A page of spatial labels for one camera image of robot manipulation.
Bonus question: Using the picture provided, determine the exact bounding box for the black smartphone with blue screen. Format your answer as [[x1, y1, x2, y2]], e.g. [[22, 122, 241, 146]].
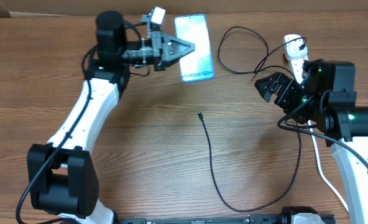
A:
[[174, 14, 214, 82]]

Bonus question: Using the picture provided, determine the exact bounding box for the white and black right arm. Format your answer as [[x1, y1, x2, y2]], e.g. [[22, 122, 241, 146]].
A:
[[255, 59, 368, 223]]

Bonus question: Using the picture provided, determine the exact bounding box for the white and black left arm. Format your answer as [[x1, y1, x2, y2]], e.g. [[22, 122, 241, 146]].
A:
[[22, 7, 195, 223]]

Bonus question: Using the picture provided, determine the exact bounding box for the white charger plug adapter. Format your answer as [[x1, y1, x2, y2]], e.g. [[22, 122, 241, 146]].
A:
[[283, 34, 308, 60]]

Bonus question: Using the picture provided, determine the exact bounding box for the white power strip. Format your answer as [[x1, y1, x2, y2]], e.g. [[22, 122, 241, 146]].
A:
[[288, 55, 308, 84]]

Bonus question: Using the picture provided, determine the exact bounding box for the white power strip cord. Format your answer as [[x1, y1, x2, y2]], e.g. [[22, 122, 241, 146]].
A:
[[306, 119, 349, 212]]

